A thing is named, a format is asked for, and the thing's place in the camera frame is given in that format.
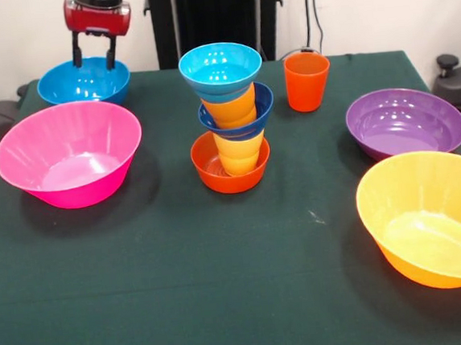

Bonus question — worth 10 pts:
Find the orange cup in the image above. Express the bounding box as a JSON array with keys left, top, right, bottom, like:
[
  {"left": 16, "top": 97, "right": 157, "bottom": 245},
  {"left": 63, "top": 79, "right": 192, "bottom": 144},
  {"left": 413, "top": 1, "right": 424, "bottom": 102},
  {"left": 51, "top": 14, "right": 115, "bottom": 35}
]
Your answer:
[{"left": 200, "top": 83, "right": 260, "bottom": 132}]

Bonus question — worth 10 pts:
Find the red cup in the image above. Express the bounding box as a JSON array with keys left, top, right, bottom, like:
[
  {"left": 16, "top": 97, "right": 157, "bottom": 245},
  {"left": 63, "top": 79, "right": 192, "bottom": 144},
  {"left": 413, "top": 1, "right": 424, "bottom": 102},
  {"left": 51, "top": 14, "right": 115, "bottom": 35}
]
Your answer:
[{"left": 282, "top": 49, "right": 335, "bottom": 115}]

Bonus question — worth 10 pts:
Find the yellow cup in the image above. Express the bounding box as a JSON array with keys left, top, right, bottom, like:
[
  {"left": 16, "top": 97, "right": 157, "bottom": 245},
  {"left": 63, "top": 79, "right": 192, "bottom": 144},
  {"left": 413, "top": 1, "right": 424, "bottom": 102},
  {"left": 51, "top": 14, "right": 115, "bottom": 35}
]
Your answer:
[{"left": 212, "top": 129, "right": 270, "bottom": 179}]

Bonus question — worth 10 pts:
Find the small red bowl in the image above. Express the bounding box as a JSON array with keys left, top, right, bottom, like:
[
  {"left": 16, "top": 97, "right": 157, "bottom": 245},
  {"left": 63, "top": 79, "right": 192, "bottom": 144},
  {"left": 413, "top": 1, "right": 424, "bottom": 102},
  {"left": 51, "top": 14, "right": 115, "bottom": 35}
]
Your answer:
[{"left": 187, "top": 125, "right": 274, "bottom": 198}]

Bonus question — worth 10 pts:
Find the purple bowl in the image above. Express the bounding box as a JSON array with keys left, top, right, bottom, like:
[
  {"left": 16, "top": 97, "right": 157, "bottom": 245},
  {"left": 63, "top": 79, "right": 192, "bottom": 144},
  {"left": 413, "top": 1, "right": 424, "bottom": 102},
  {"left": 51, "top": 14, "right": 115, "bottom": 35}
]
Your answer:
[{"left": 342, "top": 82, "right": 461, "bottom": 164}]

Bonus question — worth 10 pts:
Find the medium sky blue bowl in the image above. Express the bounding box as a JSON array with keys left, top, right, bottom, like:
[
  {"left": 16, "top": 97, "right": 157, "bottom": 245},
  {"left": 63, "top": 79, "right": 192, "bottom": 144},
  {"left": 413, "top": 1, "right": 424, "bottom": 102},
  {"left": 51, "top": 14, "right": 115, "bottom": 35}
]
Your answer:
[{"left": 35, "top": 53, "right": 134, "bottom": 113}]

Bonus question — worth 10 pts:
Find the black hanging cable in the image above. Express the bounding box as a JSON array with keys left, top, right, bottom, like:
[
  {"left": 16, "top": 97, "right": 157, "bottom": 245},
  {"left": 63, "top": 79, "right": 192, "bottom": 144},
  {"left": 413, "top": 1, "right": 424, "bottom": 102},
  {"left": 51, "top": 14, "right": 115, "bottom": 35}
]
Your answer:
[{"left": 279, "top": 0, "right": 328, "bottom": 60}]

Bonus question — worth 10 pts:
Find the small dark blue bowl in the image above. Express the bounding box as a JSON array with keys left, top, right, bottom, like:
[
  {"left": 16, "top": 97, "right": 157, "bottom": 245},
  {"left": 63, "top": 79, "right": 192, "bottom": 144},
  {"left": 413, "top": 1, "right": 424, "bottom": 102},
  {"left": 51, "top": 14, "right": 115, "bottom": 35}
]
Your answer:
[{"left": 195, "top": 80, "right": 278, "bottom": 145}]

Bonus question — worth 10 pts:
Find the dark green tablecloth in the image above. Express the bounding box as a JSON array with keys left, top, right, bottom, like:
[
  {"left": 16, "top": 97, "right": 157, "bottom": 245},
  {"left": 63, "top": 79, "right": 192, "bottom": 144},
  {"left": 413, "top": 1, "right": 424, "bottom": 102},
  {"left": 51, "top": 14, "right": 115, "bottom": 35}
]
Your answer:
[{"left": 0, "top": 42, "right": 461, "bottom": 345}]

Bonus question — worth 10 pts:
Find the small cyan bowl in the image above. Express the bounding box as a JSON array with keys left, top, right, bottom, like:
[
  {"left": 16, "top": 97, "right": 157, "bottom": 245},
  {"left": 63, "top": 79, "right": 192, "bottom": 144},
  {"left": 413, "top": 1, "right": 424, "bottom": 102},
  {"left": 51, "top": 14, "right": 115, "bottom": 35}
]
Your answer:
[{"left": 176, "top": 39, "right": 267, "bottom": 107}]

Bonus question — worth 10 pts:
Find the large yellow bowl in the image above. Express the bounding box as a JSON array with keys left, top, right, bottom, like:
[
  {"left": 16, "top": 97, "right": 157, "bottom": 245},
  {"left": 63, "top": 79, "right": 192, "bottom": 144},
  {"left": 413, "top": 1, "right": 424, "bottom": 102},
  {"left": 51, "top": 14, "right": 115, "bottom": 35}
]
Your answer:
[{"left": 352, "top": 146, "right": 461, "bottom": 297}]

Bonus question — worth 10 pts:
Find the large pink bowl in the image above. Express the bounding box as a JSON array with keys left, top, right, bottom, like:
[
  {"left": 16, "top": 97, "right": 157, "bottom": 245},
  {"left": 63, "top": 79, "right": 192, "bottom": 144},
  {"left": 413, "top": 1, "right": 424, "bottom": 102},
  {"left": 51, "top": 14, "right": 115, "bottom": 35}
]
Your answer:
[{"left": 0, "top": 95, "right": 149, "bottom": 216}]

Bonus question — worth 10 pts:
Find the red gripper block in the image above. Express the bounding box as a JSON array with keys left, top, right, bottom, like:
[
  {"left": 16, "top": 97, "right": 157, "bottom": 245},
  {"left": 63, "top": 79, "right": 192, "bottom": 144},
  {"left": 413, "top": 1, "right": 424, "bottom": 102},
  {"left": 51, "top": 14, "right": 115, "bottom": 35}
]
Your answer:
[{"left": 62, "top": 0, "right": 137, "bottom": 74}]

